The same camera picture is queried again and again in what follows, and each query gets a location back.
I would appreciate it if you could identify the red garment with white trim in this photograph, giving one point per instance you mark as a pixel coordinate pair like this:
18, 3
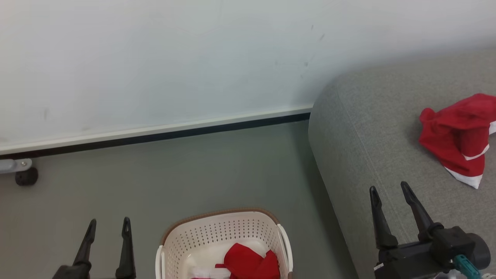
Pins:
453, 131

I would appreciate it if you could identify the white perforated laundry basket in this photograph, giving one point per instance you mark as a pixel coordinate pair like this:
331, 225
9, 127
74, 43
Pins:
209, 236

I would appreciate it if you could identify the grey fabric sofa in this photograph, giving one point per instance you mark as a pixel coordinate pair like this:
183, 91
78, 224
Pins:
368, 139

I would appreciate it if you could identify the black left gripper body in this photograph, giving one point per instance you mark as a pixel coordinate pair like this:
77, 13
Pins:
73, 273

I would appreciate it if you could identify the black caster wheel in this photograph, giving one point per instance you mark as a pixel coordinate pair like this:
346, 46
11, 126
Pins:
26, 177

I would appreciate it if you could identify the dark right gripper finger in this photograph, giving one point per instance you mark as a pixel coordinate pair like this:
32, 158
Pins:
418, 217
381, 224

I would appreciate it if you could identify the white and black baseboard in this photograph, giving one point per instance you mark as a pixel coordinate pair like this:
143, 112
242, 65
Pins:
155, 131

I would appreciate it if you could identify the grey metal furniture leg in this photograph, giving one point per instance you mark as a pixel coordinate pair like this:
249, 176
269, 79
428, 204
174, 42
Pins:
13, 165

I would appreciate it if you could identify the red garment with printed lettering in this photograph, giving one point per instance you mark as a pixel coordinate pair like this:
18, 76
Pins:
244, 260

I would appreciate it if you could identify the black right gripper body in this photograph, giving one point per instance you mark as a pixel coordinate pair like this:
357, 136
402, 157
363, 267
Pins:
414, 259

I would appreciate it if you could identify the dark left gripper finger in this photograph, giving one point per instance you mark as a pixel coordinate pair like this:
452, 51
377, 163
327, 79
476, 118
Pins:
86, 244
126, 252

